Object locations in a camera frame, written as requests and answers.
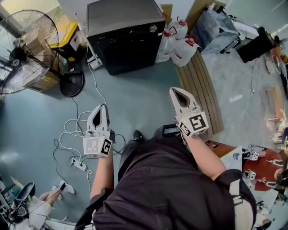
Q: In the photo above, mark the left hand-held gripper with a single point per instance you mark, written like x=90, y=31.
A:
x=92, y=144

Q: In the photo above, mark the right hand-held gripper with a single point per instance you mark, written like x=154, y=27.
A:
x=195, y=123

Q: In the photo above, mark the dark grey washing machine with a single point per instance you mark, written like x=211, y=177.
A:
x=123, y=51

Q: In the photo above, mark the person's right forearm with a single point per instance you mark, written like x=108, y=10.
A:
x=204, y=157

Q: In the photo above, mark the person's left forearm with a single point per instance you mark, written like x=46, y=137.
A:
x=101, y=175

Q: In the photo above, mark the wooden slatted board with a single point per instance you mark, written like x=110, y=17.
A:
x=202, y=85

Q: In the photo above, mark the black rectangular device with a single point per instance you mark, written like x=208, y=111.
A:
x=171, y=130

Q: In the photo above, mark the person's left black shoe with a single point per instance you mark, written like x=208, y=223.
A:
x=138, y=135

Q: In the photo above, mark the white power strip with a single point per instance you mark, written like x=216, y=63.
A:
x=78, y=164

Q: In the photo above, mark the person's black trousers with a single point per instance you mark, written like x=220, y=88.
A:
x=135, y=152

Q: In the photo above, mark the clear red-capped water bottle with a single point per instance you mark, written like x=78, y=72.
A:
x=180, y=29
x=184, y=54
x=165, y=47

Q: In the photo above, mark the brown wooden table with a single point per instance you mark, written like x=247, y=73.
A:
x=220, y=146

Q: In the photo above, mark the white flat mop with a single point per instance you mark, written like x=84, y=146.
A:
x=95, y=63

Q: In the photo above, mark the large cardboard box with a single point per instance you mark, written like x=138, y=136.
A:
x=49, y=82

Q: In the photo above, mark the blue cup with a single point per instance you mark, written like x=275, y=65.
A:
x=236, y=155

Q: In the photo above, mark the white sheet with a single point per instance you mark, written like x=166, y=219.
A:
x=231, y=161

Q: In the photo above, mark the grey plastic bag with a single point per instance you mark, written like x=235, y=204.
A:
x=213, y=31

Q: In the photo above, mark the person's black shirt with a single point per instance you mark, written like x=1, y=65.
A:
x=168, y=191

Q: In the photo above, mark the light wooden stool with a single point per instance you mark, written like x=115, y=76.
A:
x=276, y=101

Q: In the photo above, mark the small cardboard box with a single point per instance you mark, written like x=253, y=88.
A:
x=167, y=12

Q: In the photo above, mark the black bin with yellow lid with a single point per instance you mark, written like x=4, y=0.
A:
x=65, y=33

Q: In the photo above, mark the black standing fan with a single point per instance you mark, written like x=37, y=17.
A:
x=27, y=56

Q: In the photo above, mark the white pump bottle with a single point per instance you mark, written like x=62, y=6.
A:
x=211, y=6

